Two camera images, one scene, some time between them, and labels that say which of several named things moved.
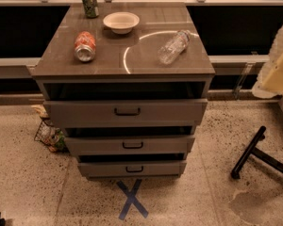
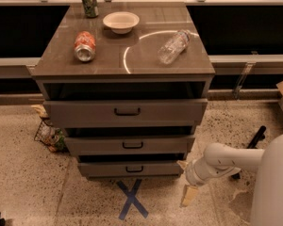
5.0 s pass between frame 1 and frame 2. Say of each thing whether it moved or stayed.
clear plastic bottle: stayed
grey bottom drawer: stayed
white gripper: moved
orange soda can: stayed
